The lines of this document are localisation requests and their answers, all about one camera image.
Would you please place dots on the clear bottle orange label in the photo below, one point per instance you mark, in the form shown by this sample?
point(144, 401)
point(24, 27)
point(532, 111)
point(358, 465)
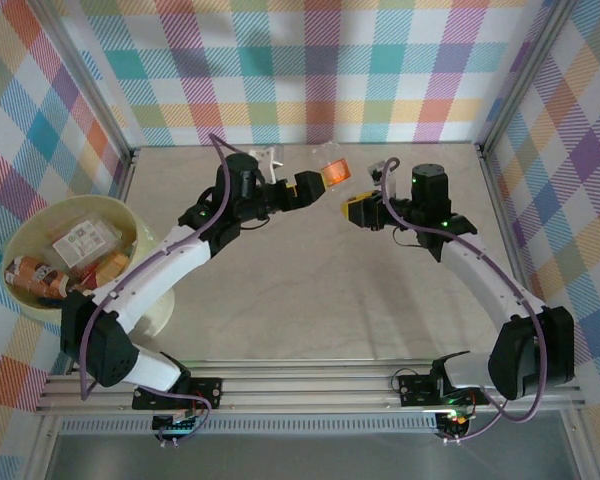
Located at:
point(336, 171)

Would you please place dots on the gold label bottle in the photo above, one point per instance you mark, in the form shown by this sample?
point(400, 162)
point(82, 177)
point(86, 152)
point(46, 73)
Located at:
point(112, 265)

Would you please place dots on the clear plastic box white label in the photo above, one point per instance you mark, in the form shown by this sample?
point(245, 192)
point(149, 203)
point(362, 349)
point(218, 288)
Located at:
point(80, 242)

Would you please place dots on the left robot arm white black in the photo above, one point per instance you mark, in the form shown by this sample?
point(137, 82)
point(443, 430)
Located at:
point(155, 280)

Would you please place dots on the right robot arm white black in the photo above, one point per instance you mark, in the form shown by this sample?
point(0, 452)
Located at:
point(485, 275)

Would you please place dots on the pale yellow plastic bin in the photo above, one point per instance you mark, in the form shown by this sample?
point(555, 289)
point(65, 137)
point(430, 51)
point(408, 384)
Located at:
point(30, 235)

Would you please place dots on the small circuit board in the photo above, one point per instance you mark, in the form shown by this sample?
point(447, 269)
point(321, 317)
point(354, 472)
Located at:
point(175, 427)
point(452, 424)

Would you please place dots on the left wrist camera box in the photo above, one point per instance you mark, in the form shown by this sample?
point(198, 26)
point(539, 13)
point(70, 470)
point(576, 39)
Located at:
point(266, 156)

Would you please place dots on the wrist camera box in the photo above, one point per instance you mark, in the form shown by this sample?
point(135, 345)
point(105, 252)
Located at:
point(377, 170)
point(266, 156)

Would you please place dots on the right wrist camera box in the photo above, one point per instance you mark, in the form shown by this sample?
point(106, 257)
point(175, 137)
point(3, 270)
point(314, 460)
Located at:
point(377, 170)

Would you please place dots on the aluminium frame post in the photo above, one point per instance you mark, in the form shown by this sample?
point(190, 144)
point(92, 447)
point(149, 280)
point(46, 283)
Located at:
point(91, 85)
point(523, 75)

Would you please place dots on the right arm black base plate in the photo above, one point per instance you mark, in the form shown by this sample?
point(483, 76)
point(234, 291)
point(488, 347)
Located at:
point(415, 392)

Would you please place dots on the aluminium mounting rail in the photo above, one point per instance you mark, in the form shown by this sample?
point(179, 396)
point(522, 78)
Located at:
point(305, 390)

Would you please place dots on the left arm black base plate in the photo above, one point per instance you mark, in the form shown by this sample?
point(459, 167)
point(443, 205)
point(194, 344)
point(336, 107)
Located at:
point(205, 392)

